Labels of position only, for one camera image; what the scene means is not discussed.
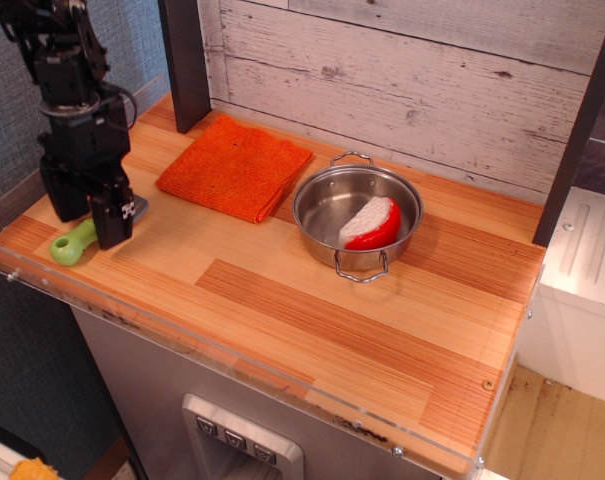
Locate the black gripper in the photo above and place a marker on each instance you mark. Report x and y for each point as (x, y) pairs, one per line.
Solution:
(84, 150)

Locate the green and gray spatula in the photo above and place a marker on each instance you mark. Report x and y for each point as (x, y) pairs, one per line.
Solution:
(67, 249)

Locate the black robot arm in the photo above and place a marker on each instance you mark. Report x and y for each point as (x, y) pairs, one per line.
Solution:
(59, 48)

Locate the stainless steel pot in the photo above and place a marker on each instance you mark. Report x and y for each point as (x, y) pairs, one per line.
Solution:
(329, 198)

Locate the orange knitted cloth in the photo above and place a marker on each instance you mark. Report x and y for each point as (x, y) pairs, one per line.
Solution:
(237, 170)

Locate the gray toy fridge cabinet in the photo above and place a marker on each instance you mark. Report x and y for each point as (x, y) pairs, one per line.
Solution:
(279, 403)

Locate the yellow object bottom left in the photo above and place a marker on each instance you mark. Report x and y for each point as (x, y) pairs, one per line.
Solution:
(33, 469)

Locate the red and white toy cheese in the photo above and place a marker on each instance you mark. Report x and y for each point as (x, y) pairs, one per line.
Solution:
(374, 226)

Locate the white toy sink unit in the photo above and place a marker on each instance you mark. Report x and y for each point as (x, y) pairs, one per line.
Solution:
(563, 334)

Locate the dark left post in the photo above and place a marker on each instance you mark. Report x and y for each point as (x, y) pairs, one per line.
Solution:
(185, 56)

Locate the dark post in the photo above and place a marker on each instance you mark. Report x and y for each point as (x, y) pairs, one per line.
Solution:
(586, 118)
(185, 56)

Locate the dark right post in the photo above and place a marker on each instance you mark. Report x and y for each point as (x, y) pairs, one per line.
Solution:
(586, 118)

